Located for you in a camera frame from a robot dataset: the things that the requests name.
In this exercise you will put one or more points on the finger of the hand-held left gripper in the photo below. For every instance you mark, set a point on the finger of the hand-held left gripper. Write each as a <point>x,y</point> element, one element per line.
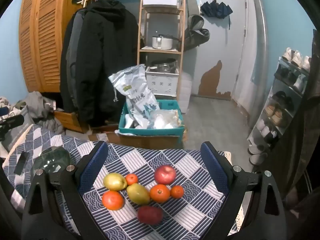
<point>3,111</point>
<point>13,121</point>

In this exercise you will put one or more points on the silver vertical pipe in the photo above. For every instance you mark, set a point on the silver vertical pipe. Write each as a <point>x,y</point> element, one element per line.
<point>260,55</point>

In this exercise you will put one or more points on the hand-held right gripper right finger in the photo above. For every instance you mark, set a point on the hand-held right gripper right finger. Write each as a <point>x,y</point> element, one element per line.
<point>212,165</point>

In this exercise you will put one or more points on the brown cardboard box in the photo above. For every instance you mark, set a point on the brown cardboard box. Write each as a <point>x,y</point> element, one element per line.
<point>155,142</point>

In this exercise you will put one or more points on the wooden drawer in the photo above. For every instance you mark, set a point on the wooden drawer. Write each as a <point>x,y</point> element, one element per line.
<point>67,120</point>

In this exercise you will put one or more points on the white cooking pot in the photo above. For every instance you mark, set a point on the white cooking pot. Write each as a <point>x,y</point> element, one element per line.
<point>162,43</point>

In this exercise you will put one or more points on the white printed rice bag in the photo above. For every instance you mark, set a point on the white printed rice bag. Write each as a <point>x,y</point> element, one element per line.
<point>136,100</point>

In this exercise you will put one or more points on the black hooded coat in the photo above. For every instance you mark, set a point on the black hooded coat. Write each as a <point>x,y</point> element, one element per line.
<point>107,55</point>

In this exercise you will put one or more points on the metal shoe rack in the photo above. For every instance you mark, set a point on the metal shoe rack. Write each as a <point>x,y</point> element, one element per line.
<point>273,90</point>

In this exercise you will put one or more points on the clear glass bowl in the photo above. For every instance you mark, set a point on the clear glass bowl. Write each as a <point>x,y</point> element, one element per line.
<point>50,157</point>

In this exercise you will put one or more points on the beige fleece cloth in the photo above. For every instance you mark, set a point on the beige fleece cloth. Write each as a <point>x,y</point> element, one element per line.
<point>3,101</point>

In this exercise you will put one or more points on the dark red apple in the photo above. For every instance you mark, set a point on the dark red apple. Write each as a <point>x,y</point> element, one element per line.
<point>150,215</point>

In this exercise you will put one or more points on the grey padded jacket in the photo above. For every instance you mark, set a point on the grey padded jacket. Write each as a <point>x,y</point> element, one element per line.
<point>73,55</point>

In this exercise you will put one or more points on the clear plastic bag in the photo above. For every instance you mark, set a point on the clear plastic bag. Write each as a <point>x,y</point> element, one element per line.
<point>162,120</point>

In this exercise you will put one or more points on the pale blue door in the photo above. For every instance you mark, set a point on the pale blue door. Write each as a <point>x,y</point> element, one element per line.
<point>225,50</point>

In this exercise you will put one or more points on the steel steamer pot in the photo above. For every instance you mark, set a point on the steel steamer pot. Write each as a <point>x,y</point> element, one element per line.
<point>165,66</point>

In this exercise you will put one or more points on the wooden shelf rack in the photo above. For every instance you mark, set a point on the wooden shelf rack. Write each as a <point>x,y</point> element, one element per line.
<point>160,51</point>

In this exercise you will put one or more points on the grey hanging backpack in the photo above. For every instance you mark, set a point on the grey hanging backpack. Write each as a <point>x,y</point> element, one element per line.
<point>197,33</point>

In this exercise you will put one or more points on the small tangerine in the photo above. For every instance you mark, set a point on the small tangerine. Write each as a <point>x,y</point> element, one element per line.
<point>131,179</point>
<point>177,192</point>

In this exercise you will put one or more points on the blue white patterned tablecloth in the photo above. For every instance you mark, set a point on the blue white patterned tablecloth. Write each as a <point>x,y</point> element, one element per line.
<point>150,160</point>

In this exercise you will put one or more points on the white stacked storage boxes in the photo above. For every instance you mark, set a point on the white stacked storage boxes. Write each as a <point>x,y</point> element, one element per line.
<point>185,92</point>

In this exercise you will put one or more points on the black phone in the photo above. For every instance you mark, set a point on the black phone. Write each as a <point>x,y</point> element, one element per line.
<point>20,163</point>

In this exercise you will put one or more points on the grey tote bag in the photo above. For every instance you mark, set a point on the grey tote bag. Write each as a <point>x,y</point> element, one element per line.
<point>21,135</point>

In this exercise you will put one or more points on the navy folded umbrella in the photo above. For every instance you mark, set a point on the navy folded umbrella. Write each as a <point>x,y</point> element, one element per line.
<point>216,9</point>

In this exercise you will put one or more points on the grey clothes pile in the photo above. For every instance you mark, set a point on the grey clothes pile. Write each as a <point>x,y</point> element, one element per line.
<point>37,105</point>

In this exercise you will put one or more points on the teal plastic crate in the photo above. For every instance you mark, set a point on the teal plastic crate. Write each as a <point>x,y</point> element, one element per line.
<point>150,131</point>

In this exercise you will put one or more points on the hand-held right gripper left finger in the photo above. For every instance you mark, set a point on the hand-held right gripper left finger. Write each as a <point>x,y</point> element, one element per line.
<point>91,170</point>

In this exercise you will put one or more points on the large orange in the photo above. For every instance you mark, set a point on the large orange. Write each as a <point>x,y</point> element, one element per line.
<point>160,193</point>
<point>113,200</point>

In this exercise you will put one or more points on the shoe rack with shoes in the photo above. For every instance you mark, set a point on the shoe rack with shoes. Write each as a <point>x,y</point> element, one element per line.
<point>277,116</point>

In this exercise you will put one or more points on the white perforated storage basket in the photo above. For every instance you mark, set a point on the white perforated storage basket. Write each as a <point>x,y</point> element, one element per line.
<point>161,83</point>

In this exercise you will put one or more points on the wooden louvered wardrobe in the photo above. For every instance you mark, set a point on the wooden louvered wardrobe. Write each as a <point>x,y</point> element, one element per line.
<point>47,42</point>

